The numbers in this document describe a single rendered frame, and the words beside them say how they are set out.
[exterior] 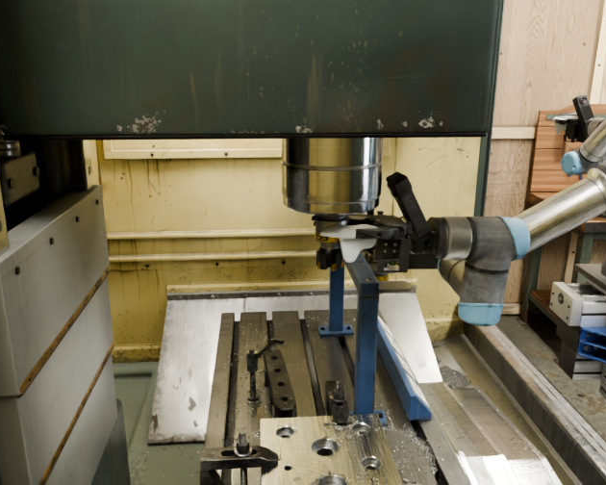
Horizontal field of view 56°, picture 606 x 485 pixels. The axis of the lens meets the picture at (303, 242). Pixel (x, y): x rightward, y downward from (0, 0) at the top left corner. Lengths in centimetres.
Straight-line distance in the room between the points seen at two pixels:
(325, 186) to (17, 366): 47
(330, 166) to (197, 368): 116
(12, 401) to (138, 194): 124
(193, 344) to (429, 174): 98
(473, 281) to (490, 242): 8
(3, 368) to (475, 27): 74
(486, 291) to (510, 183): 293
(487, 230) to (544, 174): 294
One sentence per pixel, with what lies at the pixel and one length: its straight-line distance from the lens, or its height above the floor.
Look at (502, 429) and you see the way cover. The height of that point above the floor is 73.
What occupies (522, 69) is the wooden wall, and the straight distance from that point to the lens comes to 388.
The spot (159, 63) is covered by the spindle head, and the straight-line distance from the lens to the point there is 78.
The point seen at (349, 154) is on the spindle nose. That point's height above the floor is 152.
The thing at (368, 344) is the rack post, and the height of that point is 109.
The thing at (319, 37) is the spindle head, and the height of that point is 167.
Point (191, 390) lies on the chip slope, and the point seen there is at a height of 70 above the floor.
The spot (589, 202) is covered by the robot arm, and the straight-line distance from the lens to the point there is 121.
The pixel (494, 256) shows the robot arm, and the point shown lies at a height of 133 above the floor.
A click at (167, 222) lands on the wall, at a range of 199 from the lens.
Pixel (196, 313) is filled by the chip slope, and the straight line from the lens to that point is 202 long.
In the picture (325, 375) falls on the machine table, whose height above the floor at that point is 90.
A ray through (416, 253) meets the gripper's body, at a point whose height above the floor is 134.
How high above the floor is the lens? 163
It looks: 17 degrees down
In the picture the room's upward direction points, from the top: straight up
